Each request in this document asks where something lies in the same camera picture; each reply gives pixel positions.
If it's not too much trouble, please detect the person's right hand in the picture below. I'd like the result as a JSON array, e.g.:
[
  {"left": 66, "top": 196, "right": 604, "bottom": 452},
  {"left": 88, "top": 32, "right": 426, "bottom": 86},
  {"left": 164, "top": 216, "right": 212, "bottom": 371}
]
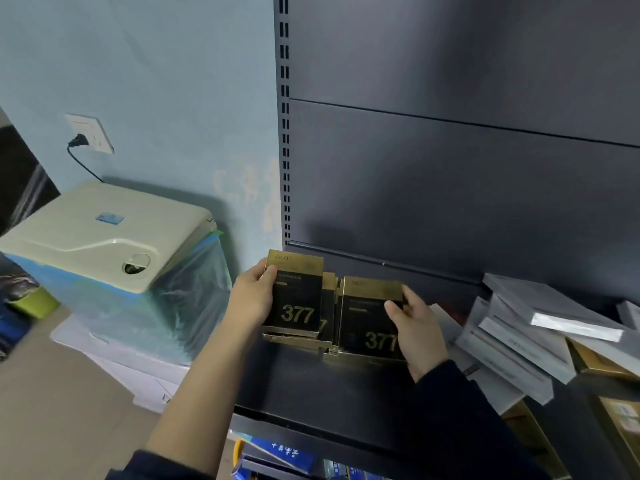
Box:
[{"left": 384, "top": 284, "right": 450, "bottom": 383}]

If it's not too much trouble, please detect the person's left hand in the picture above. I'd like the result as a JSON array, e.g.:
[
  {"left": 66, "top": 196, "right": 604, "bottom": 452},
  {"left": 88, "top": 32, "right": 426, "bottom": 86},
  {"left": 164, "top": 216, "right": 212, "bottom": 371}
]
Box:
[{"left": 224, "top": 258, "right": 279, "bottom": 336}]

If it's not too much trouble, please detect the black and gold box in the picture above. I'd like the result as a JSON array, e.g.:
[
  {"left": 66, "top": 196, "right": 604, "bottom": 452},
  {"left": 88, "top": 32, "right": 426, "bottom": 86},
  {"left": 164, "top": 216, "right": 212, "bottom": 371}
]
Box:
[
  {"left": 338, "top": 276, "right": 407, "bottom": 361},
  {"left": 262, "top": 249, "right": 324, "bottom": 339},
  {"left": 318, "top": 272, "right": 340, "bottom": 344}
]

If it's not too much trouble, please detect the person's right forearm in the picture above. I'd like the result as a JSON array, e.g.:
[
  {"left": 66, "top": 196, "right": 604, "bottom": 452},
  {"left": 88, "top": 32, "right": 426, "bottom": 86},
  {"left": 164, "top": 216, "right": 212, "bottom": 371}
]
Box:
[{"left": 397, "top": 359, "right": 553, "bottom": 480}]

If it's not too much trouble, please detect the person's left forearm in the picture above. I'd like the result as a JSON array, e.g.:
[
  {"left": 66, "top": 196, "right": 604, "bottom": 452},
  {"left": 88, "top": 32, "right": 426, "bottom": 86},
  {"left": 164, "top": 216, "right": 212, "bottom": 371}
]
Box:
[{"left": 106, "top": 315, "right": 262, "bottom": 480}]

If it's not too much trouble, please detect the flat gold box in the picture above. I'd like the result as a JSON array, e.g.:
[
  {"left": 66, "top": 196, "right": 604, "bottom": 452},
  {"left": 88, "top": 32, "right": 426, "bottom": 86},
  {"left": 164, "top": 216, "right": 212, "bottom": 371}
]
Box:
[
  {"left": 323, "top": 346, "right": 408, "bottom": 368},
  {"left": 261, "top": 332, "right": 335, "bottom": 353}
]

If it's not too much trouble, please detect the pile of white flat boxes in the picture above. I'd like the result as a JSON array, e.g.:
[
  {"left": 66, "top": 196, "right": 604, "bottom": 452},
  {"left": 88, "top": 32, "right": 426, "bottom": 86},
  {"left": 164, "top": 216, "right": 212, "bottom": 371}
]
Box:
[{"left": 429, "top": 273, "right": 640, "bottom": 416}]

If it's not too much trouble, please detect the dark grey metal shelf unit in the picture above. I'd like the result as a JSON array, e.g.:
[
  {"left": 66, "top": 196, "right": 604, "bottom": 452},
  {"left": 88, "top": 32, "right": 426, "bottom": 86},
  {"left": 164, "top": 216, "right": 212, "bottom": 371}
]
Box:
[{"left": 229, "top": 0, "right": 640, "bottom": 480}]

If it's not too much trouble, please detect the white machine with lid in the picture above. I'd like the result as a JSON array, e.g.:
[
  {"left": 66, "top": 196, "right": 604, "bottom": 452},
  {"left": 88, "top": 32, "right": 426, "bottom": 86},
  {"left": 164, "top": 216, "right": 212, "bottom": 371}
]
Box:
[{"left": 0, "top": 181, "right": 219, "bottom": 295}]

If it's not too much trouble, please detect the blue printed box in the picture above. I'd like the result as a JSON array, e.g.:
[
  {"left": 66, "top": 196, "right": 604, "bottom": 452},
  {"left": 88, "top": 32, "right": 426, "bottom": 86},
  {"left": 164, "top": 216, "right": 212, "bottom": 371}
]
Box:
[{"left": 231, "top": 435, "right": 321, "bottom": 480}]

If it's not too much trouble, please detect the gold cardboard box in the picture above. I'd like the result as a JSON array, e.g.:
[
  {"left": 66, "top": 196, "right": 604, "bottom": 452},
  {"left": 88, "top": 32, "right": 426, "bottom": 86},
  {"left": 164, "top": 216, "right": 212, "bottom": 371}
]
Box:
[
  {"left": 594, "top": 395, "right": 640, "bottom": 478},
  {"left": 500, "top": 400, "right": 572, "bottom": 480},
  {"left": 567, "top": 339, "right": 640, "bottom": 383}
]

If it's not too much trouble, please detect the green container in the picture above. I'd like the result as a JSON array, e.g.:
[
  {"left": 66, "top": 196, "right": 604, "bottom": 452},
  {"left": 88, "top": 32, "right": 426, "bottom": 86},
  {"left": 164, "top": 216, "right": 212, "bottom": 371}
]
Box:
[{"left": 9, "top": 286, "right": 61, "bottom": 321}]

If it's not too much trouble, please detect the dark wrapped object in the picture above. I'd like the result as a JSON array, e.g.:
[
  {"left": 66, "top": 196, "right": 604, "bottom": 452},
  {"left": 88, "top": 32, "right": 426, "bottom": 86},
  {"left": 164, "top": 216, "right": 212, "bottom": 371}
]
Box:
[{"left": 0, "top": 109, "right": 62, "bottom": 236}]

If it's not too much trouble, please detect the white wall socket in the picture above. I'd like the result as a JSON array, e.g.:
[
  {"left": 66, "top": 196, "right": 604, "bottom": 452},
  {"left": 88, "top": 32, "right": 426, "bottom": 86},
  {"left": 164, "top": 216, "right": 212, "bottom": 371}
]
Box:
[{"left": 65, "top": 113, "right": 115, "bottom": 155}]

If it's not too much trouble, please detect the black plug with cable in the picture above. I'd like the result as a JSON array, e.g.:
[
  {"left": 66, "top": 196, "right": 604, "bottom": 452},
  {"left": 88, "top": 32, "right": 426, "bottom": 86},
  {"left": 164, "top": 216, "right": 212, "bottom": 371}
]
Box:
[{"left": 66, "top": 134, "right": 106, "bottom": 184}]

